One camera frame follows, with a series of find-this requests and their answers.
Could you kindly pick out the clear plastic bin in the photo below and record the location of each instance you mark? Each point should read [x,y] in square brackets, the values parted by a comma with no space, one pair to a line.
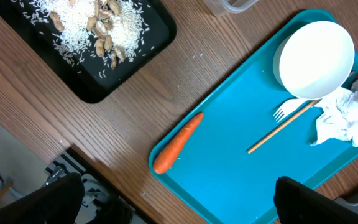
[221,7]

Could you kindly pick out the wooden chopstick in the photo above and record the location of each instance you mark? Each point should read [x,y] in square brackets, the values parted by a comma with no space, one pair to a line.
[282,126]

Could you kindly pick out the peanut shells and rice pile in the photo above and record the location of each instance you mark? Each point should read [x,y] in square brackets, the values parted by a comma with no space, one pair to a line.
[116,25]

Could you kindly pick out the crumpled white paper napkin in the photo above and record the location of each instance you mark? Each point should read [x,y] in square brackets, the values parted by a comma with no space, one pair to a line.
[339,119]

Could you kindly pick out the black waste tray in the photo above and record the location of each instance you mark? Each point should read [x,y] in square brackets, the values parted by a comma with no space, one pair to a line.
[90,77]

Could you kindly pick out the white round bowl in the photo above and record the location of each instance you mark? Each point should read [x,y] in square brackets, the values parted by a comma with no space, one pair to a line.
[315,60]

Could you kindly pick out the orange carrot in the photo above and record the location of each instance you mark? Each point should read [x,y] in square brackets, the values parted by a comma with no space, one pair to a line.
[168,155]

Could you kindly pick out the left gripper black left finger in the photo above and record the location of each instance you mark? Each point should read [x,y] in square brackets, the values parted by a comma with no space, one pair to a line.
[58,202]

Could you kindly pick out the white plastic fork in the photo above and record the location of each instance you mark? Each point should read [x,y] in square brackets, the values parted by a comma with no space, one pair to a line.
[287,108]

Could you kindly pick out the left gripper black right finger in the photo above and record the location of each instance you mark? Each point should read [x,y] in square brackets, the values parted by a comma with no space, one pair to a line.
[296,203]

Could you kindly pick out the teal plastic serving tray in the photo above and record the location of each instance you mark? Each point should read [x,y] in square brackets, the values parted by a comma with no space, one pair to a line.
[217,177]

